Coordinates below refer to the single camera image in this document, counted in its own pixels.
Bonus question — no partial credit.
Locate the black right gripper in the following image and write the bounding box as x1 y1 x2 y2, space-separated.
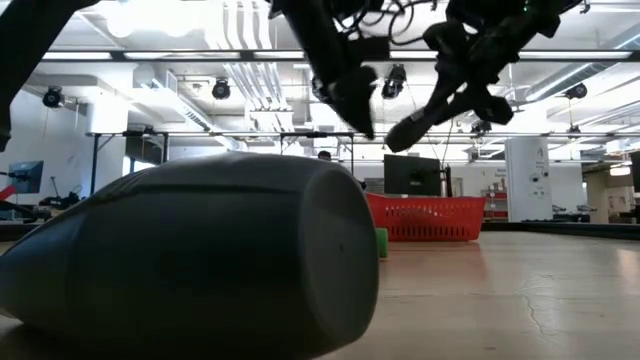
384 0 584 154

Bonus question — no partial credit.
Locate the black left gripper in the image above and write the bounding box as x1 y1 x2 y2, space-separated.
272 0 379 140

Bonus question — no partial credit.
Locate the small green toy piece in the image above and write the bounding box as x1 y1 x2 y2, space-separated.
375 227 390 259

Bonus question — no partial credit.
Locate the grey deodorant bottle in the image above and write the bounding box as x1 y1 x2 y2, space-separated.
0 152 380 360

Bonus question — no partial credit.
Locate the black monitor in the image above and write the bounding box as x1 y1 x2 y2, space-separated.
383 154 443 197

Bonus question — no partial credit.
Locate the white column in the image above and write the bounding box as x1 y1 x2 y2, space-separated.
504 137 554 223

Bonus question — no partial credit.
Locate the red plastic basket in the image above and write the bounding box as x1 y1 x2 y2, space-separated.
366 193 487 243

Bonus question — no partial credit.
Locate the black overhead beam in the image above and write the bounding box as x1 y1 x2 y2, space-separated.
39 48 640 65

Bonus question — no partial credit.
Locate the monitor with blue screen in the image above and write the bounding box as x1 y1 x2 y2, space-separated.
8 160 45 195

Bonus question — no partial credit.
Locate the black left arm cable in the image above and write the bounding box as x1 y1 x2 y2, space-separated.
339 0 399 39

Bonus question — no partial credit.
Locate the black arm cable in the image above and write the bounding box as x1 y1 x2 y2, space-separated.
388 0 437 47
339 0 399 39

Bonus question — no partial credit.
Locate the white ceiling duct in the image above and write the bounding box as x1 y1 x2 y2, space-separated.
219 0 292 112

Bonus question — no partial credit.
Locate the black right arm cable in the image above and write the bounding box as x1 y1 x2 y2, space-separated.
388 0 437 47

